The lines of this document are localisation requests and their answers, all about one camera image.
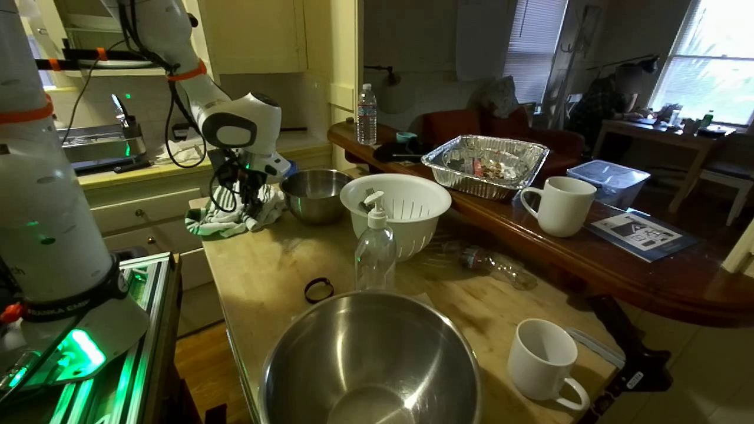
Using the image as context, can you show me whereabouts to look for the green white striped towel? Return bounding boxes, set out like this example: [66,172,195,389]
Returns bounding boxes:
[185,183,287,240]

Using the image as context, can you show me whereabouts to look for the small silver bowl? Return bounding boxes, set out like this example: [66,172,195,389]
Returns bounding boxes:
[279,168,355,226]

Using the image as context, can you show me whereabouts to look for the large silver bowl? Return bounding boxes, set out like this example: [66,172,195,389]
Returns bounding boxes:
[259,291,483,424]

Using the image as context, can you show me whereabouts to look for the cream kitchen base cabinet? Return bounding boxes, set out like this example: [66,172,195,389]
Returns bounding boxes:
[77,137,334,337]

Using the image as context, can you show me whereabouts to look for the clear water bottle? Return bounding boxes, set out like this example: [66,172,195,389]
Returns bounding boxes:
[356,83,378,147]

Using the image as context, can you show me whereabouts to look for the clear pump bottle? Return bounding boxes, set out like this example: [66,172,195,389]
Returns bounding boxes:
[354,190,398,293]

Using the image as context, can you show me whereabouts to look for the white plastic colander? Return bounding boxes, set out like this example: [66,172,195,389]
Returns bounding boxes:
[340,173,453,263]

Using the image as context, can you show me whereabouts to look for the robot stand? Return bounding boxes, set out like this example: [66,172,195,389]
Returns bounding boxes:
[0,252,184,424]

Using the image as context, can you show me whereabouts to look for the aluminium foil tray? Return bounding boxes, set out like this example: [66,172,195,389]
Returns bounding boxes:
[421,134,551,202]

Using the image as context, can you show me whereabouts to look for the grey cushion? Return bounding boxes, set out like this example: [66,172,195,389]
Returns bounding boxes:
[470,75,520,120]

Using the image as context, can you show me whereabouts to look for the crushed clear plastic bottle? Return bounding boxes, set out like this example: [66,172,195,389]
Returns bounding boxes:
[435,239,539,292]

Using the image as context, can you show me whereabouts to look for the window with blinds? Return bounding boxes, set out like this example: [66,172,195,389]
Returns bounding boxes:
[503,0,570,105]

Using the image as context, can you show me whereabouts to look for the white mug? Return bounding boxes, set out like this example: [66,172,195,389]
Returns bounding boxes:
[507,318,591,412]
[520,175,598,239]

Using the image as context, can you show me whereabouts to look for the dark wooden table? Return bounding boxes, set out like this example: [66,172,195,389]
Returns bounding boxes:
[327,120,754,329]

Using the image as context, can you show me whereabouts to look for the person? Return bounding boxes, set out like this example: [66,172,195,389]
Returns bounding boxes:
[567,64,656,151]

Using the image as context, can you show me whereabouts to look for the clear plastic lidded container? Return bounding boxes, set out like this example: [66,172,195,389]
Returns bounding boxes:
[566,159,652,211]

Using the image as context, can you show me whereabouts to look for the blue printed booklet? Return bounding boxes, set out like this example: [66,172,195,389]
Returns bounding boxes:
[584,210,699,263]

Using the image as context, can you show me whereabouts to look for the wooden desk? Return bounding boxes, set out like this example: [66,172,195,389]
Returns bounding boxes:
[591,118,738,214]

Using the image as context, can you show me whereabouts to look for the white chair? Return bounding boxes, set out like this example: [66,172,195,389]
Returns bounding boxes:
[699,131,754,227]

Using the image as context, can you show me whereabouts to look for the black ring band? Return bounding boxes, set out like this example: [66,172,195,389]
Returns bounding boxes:
[303,277,335,305]

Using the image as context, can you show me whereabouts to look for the cream wall cabinet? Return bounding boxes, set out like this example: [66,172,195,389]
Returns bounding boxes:
[197,0,308,75]

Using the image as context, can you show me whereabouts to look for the black clamp mount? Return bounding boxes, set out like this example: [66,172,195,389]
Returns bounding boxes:
[580,293,673,424]

